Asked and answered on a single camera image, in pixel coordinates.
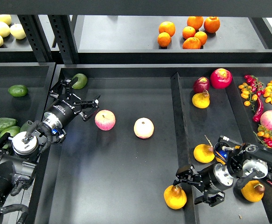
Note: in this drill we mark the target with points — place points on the pink apple far right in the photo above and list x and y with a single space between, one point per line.
266 119

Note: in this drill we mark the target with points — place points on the orange top centre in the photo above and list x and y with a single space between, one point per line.
195 21

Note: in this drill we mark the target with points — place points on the dark red apple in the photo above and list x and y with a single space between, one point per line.
201 84

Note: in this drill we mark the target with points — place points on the mixed cherry tomatoes lower right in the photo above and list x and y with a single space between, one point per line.
264 136

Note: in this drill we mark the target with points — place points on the orange front bottom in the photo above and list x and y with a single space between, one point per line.
192 43

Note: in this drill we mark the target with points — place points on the orange cherry tomato cluster left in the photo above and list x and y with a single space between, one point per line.
248 94

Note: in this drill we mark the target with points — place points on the black tray divider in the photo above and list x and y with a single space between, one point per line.
182 143

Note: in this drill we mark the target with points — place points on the green avocado in left tray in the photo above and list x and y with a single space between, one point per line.
18 90

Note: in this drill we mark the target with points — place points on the pale yellow pear top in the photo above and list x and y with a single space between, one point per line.
6 18

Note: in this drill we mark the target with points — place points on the yellow pear by dark apple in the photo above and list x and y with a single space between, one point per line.
201 100

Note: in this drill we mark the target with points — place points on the orange lower left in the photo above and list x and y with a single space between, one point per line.
164 39

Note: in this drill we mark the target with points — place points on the orange top left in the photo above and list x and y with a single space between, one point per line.
168 27

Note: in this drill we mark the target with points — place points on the pale pink apple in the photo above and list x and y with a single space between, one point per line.
143 128

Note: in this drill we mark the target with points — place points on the orange cherry tomato cluster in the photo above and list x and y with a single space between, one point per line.
268 93
248 94

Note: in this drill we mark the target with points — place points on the light green avocado left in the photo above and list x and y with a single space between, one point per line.
13 130

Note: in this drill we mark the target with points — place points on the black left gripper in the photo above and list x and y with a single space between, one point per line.
67 106

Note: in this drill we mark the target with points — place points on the yellow pear with long stem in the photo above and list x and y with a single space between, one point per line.
204 153

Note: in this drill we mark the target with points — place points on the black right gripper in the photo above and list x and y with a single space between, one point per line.
212 181

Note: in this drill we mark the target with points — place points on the red apple right tray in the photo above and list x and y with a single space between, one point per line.
221 78

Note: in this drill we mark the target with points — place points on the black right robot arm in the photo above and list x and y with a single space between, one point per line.
236 165

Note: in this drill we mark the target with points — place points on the black tray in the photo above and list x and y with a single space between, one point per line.
38 78
114 177

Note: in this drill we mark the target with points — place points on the pale yellow pear middle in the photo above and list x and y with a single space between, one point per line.
4 29

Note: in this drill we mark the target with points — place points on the red chili pepper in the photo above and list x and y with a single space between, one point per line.
259 111

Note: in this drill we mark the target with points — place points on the black shelf upright post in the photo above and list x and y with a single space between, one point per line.
64 37

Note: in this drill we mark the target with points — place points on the orange right of centre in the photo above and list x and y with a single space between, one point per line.
202 36

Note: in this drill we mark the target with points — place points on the pale yellow pear right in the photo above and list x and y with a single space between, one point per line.
17 31

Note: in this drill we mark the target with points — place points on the green avocado at tray corner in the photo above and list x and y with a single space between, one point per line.
81 81

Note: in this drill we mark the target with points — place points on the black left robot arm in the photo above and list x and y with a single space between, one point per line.
19 155

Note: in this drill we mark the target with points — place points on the red cherry tomato cluster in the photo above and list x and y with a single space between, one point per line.
254 85

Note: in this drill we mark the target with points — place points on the black centre tray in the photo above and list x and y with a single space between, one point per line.
114 177

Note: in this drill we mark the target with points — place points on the pink red apple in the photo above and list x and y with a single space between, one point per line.
105 120

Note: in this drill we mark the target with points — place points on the dark avocado upright left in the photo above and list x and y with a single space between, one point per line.
26 125

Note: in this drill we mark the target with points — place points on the black left tray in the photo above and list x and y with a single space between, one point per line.
38 78

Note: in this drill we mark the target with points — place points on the orange cherry tomato cluster right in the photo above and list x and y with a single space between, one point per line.
268 93

